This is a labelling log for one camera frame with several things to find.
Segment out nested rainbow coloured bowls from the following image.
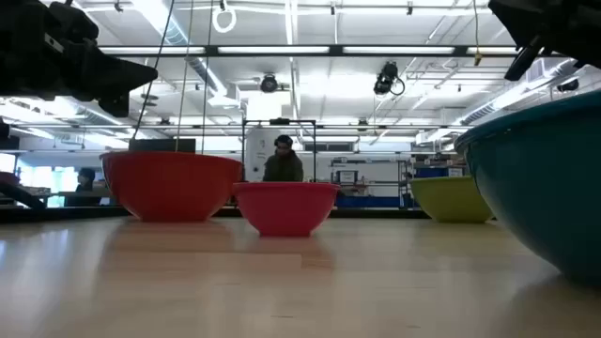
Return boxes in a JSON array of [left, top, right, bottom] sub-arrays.
[[99, 150, 244, 223]]

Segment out small pink bowl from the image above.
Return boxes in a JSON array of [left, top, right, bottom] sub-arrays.
[[232, 181, 341, 238]]

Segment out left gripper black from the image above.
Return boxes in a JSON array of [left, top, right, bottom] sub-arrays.
[[0, 0, 160, 118]]

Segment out yellow-tipped hanging cable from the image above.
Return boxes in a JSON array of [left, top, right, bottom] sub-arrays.
[[471, 0, 484, 67]]

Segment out black aluminium table frame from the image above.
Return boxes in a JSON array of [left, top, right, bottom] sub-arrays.
[[0, 205, 494, 222]]

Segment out black ceiling camera with cable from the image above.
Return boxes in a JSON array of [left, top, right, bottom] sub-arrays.
[[373, 60, 407, 98]]

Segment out dark red rounded object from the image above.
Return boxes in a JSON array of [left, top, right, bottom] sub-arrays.
[[0, 170, 23, 188]]

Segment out black monitor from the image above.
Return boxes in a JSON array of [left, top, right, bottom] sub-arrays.
[[128, 137, 197, 154]]

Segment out black overhead frame bar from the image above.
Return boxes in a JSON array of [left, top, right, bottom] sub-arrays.
[[98, 44, 564, 59]]

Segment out dark hanging cable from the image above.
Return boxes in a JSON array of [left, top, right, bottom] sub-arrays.
[[132, 0, 177, 141]]

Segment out white hanging ring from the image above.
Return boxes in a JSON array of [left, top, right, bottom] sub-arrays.
[[211, 3, 238, 35]]

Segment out metal shelf rack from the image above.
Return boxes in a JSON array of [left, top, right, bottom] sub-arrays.
[[330, 157, 410, 209]]

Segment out teal bowl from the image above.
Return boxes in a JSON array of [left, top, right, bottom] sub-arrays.
[[454, 89, 601, 287]]

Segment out lime green bowl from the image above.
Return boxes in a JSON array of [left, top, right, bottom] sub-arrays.
[[409, 176, 495, 223]]

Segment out person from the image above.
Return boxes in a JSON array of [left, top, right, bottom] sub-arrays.
[[65, 167, 102, 207], [261, 134, 305, 183]]

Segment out black metal frame stand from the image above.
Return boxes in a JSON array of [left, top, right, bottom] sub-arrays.
[[240, 118, 318, 184]]

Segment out round black ceiling camera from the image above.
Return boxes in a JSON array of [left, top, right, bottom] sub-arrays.
[[259, 72, 280, 94]]

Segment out blue storage bin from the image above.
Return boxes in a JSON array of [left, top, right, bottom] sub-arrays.
[[334, 194, 415, 209]]

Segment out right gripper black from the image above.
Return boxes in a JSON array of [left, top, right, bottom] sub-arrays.
[[487, 0, 601, 82]]

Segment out white cabinet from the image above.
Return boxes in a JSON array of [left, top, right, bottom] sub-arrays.
[[244, 128, 284, 183]]

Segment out white light strip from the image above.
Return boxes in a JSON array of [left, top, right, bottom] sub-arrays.
[[217, 45, 331, 54], [342, 45, 455, 54], [466, 46, 517, 54], [100, 46, 207, 54]]

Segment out thin grey hanging cable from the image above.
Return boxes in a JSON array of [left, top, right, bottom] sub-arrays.
[[175, 0, 194, 152]]

